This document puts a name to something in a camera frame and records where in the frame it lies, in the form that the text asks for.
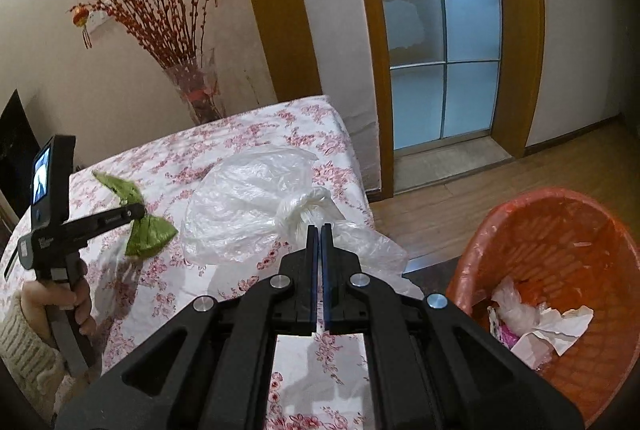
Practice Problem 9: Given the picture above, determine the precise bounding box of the glass vase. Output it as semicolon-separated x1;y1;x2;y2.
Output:
162;50;224;126

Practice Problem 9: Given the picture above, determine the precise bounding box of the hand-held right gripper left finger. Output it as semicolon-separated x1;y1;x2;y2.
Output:
54;224;321;430

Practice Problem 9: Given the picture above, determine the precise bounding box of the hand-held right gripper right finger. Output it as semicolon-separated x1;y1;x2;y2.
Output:
322;223;586;430

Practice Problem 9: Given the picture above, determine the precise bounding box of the white light switch panel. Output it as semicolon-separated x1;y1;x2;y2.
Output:
87;10;119;36

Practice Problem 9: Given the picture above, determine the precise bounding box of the person's left hand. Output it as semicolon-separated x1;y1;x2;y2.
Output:
17;279;97;342

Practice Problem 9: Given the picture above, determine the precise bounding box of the person's left forearm knit sleeve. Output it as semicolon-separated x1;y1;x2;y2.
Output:
0;295;68;418

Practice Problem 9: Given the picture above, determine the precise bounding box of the floral tablecloth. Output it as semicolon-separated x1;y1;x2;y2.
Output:
0;94;376;430

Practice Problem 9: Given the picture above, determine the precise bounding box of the orange plastic basket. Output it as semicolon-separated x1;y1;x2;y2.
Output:
445;187;640;428

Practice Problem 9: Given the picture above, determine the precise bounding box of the green wrapper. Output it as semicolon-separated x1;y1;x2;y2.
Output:
92;170;179;258

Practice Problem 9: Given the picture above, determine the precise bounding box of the wooden door frame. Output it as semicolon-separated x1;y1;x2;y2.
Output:
345;0;546;202

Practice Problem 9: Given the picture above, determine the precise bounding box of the white paper sheet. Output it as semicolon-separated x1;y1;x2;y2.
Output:
510;305;595;368

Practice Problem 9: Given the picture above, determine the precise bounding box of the pink printed wrapper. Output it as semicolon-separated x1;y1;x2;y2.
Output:
487;305;525;352

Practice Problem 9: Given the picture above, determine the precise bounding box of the clear white plastic bag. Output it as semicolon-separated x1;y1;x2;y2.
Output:
179;146;411;296

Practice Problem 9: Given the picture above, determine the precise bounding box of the frosted glass door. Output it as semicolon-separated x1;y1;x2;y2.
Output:
362;0;503;151

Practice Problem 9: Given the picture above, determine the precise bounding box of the crumpled clear plastic wrap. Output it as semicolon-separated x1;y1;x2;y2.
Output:
492;275;551;336

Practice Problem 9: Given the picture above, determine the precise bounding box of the black television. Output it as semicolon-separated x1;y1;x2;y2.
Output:
0;89;42;225

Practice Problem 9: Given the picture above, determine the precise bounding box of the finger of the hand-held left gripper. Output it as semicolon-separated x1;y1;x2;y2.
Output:
82;203;147;236

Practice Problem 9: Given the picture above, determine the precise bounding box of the wooden wall trim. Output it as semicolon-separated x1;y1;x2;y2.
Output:
230;0;323;104

